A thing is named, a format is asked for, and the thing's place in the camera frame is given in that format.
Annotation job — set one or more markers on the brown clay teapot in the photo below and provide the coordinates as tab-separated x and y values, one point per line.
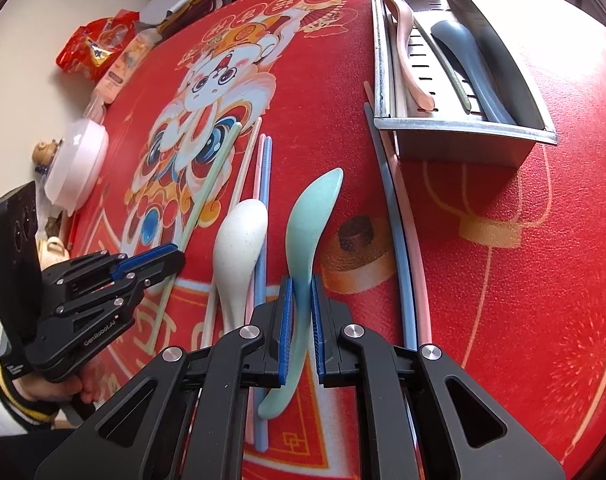
45	154

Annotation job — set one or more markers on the pink printed box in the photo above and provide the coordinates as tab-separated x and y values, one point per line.
118	72

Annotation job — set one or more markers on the blue chopstick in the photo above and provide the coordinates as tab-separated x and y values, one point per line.
266	175
398	240

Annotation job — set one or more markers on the white spoon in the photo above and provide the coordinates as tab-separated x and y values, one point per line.
240	240

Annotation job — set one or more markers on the red snack bag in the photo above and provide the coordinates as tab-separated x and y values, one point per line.
90	45

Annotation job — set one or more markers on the white lidded bowl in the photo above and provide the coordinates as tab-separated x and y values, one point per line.
78	160

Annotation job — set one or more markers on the metal utensil tray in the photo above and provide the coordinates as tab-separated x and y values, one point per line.
458	147

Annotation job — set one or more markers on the pink chopstick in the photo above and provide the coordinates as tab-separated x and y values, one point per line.
257	170
417	260

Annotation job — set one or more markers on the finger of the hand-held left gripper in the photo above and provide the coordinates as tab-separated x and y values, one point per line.
143	260
113	297

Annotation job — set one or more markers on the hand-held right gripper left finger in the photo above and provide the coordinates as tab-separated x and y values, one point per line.
284	335

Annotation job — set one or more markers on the cream chopstick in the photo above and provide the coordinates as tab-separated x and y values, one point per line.
243	170

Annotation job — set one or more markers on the red printed table mat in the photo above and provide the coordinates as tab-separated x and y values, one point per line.
508	260

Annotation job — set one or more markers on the person's left forearm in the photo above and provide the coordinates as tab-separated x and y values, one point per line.
3	410

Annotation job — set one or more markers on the person's left hand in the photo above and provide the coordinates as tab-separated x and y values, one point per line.
48	391

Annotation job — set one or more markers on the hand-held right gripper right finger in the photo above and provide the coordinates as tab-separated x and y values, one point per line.
317	340

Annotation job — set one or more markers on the pink spoon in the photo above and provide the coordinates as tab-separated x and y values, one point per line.
408	50

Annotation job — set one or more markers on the teal spoon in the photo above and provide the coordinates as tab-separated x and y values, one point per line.
303	230

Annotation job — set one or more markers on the green chopstick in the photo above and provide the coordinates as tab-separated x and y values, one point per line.
218	170
450	77

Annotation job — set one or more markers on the tan clay teapot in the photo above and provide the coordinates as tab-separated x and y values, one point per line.
53	247

